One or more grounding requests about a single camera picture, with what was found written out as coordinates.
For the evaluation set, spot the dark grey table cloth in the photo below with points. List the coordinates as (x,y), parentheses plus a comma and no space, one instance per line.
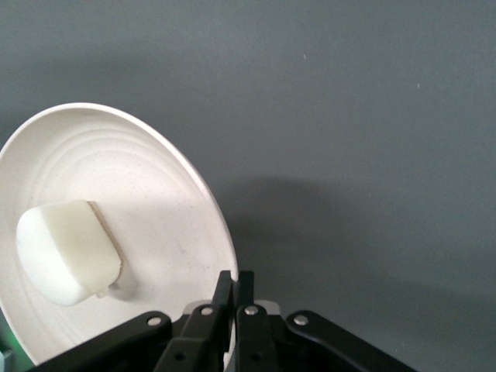
(348,135)

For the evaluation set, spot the round cream plate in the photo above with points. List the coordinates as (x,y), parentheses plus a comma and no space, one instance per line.
(155,217)

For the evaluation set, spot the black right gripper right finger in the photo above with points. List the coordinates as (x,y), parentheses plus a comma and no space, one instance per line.
(271,341)

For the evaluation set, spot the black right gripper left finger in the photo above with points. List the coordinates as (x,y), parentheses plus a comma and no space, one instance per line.
(193,341)

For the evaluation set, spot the white steamed bun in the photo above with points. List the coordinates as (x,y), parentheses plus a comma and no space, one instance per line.
(66,252)

